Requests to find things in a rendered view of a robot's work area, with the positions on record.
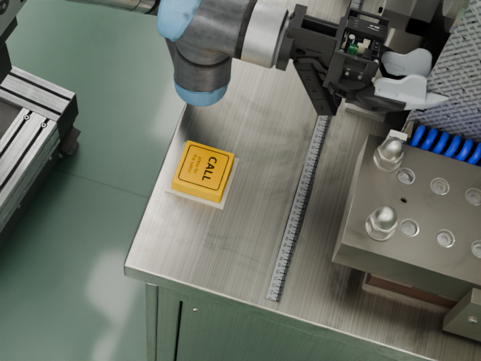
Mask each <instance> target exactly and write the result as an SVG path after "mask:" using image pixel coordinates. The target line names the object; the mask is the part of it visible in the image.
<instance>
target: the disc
mask: <svg viewBox="0 0 481 361"><path fill-rule="evenodd" d="M469 2H470V0H462V2H461V4H460V6H459V8H458V10H457V11H456V13H455V15H454V16H453V17H452V18H449V17H445V20H444V30H445V31H446V32H447V33H451V32H453V31H454V30H455V29H456V27H457V25H458V24H459V22H460V20H461V18H462V17H463V15H464V13H465V11H466V8H467V6H468V4H469Z"/></svg>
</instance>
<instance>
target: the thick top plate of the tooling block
mask: <svg viewBox="0 0 481 361"><path fill-rule="evenodd" d="M385 140H386V138H382V137H379V136H376V135H372V134H368V136H367V138H366V140H365V143H364V145H363V147H362V149H361V152H360V154H359V156H358V159H357V162H356V167H355V171H354V176H353V179H352V182H351V187H350V191H349V196H348V198H347V202H346V207H345V210H344V215H343V218H342V222H341V227H340V230H339V235H338V239H337V241H336V246H335V249H334V255H333V258H332V261H333V262H335V263H337V264H342V265H344V266H349V267H351V268H354V269H358V270H361V271H365V272H368V273H370V274H375V275H377V276H382V277H384V278H387V279H391V280H394V281H398V282H401V283H403V284H408V285H410V286H413V287H417V288H420V289H424V290H427V291H429V292H434V293H436V294H441V295H443V296H446V297H450V298H453V299H457V300H461V299H462V298H463V297H464V296H465V295H466V294H467V293H468V292H469V291H470V290H471V289H472V288H473V287H474V288H477V289H481V167H480V166H478V165H473V164H470V163H466V162H463V161H461V160H456V159H454V158H449V157H447V156H443V155H440V154H436V153H433V152H429V151H427V150H423V149H420V148H416V147H413V146H410V145H406V144H404V151H403V153H404V157H403V158H402V163H401V165H400V167H399V168H398V169H397V170H395V171H393V172H384V171H382V170H380V169H378V168H377V167H376V166H375V164H374V162H373V154H374V151H375V150H376V149H377V148H378V147H379V146H380V145H381V144H382V143H383V142H384V141H385ZM381 206H391V207H392V208H394V210H395V211H396V212H397V226H396V228H395V231H394V234H393V236H392V237H391V238H390V239H388V240H386V241H376V240H374V239H372V238H371V237H370V236H369V235H368V234H367V232H366V230H365V227H364V224H365V221H366V219H367V218H368V216H370V215H371V214H373V212H375V210H377V209H378V208H379V207H381Z"/></svg>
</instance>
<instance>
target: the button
mask: <svg viewBox="0 0 481 361"><path fill-rule="evenodd" d="M234 159H235V155H234V154H232V153H229V152H225V151H223V150H219V149H216V148H212V147H209V146H207V145H202V144H200V143H195V142H193V141H189V140H188V141H187V142H186V144H185V148H184V150H183V154H182V155H181V158H180V161H179V163H178V166H177V169H176V171H175V174H174V177H173V180H172V189H173V190H177V191H180V192H183V193H187V194H190V195H193V196H197V197H200V198H204V199H207V200H209V201H213V202H216V203H220V201H221V199H222V197H223V193H224V190H225V187H226V184H227V182H228V178H229V175H230V172H231V169H232V167H233V163H234Z"/></svg>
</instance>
